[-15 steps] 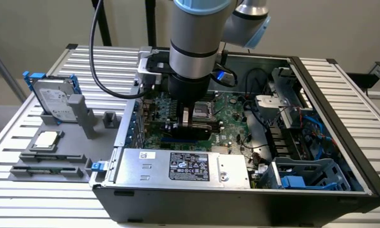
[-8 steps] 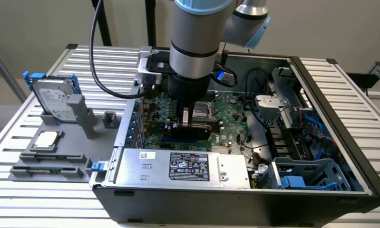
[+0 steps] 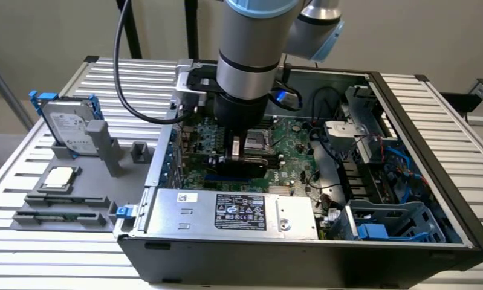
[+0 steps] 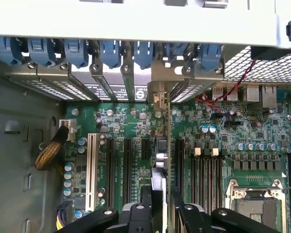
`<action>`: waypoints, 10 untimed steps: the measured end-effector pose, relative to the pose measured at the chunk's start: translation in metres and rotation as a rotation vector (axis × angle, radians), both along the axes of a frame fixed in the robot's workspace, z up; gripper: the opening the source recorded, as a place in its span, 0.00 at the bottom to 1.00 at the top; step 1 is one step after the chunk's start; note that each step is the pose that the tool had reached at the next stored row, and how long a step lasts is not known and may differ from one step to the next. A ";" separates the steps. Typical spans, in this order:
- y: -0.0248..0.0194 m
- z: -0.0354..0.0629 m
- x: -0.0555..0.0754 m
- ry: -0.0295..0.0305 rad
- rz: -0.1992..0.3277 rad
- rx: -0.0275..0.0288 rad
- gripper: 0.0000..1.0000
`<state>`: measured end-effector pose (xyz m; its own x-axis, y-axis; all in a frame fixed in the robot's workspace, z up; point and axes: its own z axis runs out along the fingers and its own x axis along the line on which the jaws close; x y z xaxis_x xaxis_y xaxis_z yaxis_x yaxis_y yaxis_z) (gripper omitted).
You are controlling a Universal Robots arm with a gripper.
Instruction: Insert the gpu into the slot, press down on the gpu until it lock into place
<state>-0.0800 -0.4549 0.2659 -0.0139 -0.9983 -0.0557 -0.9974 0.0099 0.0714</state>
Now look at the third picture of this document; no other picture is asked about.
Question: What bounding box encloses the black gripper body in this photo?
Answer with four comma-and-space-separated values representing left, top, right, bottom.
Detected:
214, 92, 270, 137

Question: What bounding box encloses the black graphics card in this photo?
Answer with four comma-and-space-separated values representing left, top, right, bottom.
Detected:
215, 154, 268, 179

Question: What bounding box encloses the blue expansion slot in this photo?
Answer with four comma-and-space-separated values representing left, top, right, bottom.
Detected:
206, 176, 255, 185

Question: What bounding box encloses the CPU socket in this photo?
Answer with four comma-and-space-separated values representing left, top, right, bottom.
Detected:
244, 127, 274, 152

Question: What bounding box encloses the green motherboard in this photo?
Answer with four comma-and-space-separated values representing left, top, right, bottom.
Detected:
175, 114, 347, 213

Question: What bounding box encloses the silver power supply unit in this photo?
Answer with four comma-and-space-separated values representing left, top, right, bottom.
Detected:
143, 188, 322, 241

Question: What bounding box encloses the black stand pole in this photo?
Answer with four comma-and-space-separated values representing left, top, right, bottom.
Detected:
183, 0, 203, 60
115, 0, 144, 59

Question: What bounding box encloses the blue case latch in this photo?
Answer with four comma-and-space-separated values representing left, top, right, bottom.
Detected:
115, 204, 137, 219

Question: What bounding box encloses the grey parts rack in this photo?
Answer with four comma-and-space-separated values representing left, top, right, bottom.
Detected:
12, 120, 157, 233

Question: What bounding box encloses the black open PC case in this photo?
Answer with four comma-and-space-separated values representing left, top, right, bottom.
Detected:
112, 59, 483, 285

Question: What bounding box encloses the silver CPU chip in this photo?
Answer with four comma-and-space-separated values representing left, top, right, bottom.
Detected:
40, 167, 79, 190

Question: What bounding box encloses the blue grey drive cage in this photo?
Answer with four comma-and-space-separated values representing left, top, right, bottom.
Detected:
330, 199, 443, 243

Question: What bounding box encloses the green RAM stick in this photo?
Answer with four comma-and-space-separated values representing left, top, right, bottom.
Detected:
17, 211, 97, 222

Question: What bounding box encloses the blue lit cable plug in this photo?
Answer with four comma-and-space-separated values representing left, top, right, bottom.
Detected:
272, 88, 302, 111

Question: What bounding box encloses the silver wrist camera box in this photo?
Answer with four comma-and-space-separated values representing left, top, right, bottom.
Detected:
171, 58, 219, 107

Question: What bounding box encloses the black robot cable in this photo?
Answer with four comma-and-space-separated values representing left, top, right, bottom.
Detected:
112, 0, 196, 125

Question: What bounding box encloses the blue disk wire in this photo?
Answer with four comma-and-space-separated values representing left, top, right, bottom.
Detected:
384, 144, 430, 195

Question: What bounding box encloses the hard disk with blue bracket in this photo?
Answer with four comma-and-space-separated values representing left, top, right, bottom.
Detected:
28, 89, 105, 158

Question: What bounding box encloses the grey metal frame pole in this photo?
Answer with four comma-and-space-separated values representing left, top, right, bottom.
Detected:
0, 50, 33, 132

